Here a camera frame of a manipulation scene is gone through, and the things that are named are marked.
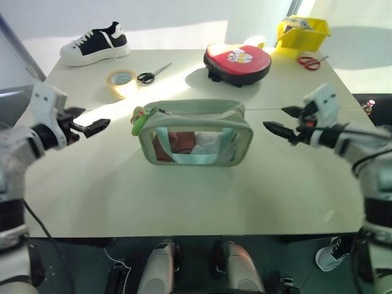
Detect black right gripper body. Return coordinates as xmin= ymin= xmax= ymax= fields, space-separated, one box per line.
xmin=293 ymin=102 xmax=320 ymax=147

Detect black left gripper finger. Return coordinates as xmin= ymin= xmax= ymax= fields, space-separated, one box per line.
xmin=72 ymin=118 xmax=111 ymax=139
xmin=65 ymin=106 xmax=87 ymax=119

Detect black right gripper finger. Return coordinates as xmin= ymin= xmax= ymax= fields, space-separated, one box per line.
xmin=281 ymin=105 xmax=304 ymax=119
xmin=262 ymin=121 xmax=297 ymax=145

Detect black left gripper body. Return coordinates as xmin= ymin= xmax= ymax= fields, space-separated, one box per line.
xmin=56 ymin=113 xmax=83 ymax=146

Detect green transparent toiletry bag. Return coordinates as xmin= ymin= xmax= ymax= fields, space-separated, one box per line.
xmin=135 ymin=99 xmax=255 ymax=168

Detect yellow tape roll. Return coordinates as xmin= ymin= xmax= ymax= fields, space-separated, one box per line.
xmin=106 ymin=69 xmax=139 ymax=100

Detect green zipper charm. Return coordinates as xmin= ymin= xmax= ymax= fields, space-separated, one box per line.
xmin=130 ymin=106 xmax=152 ymax=137

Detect small bottle with pink cap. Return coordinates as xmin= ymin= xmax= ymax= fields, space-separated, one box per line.
xmin=361 ymin=99 xmax=377 ymax=116

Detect black and white sneaker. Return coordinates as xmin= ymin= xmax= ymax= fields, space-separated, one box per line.
xmin=59 ymin=21 xmax=132 ymax=67

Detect yellow plastic bin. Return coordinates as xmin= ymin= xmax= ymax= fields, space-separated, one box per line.
xmin=274 ymin=16 xmax=333 ymax=59

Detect white cloth item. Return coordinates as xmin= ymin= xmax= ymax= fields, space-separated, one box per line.
xmin=190 ymin=131 xmax=229 ymax=162

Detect red and black boxing pad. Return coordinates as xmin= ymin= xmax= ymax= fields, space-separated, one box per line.
xmin=203 ymin=42 xmax=273 ymax=88

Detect black side table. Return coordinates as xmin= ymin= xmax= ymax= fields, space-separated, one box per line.
xmin=351 ymin=92 xmax=392 ymax=127

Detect reddish brown cloth item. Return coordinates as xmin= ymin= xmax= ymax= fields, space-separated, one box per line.
xmin=155 ymin=130 xmax=197 ymax=162

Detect grey printed booklet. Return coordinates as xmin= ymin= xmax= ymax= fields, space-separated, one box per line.
xmin=282 ymin=16 xmax=314 ymax=33

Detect white sneaker with black stripes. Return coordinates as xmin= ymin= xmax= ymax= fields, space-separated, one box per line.
xmin=315 ymin=236 xmax=353 ymax=273

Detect silver right robot leg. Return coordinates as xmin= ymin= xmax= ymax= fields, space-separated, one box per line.
xmin=213 ymin=239 xmax=266 ymax=294

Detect silver robot leg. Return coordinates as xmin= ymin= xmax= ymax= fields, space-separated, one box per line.
xmin=213 ymin=239 xmax=266 ymax=294
xmin=136 ymin=239 xmax=182 ymax=294

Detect silver left robot leg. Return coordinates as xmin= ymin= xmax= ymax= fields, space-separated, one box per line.
xmin=136 ymin=239 xmax=182 ymax=294

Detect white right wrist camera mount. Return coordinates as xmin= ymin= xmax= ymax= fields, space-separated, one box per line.
xmin=302 ymin=81 xmax=339 ymax=127

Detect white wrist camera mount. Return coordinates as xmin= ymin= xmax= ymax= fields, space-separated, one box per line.
xmin=29 ymin=81 xmax=69 ymax=131
xmin=302 ymin=81 xmax=339 ymax=127

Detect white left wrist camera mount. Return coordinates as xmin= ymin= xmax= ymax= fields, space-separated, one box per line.
xmin=29 ymin=81 xmax=69 ymax=131

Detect red handled scissors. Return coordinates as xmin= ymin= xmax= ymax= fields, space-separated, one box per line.
xmin=296 ymin=55 xmax=330 ymax=72

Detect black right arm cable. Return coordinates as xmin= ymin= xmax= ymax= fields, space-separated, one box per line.
xmin=312 ymin=123 xmax=392 ymax=180

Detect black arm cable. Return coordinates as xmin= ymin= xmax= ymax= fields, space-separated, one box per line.
xmin=312 ymin=123 xmax=392 ymax=180
xmin=21 ymin=198 xmax=76 ymax=294

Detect black handled scissors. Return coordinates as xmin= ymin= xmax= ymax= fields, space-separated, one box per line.
xmin=136 ymin=62 xmax=173 ymax=86

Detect grey slanted frame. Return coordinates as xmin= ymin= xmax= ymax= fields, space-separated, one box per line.
xmin=0 ymin=13 xmax=47 ymax=84

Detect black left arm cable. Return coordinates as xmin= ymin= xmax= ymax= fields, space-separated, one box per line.
xmin=21 ymin=198 xmax=76 ymax=294

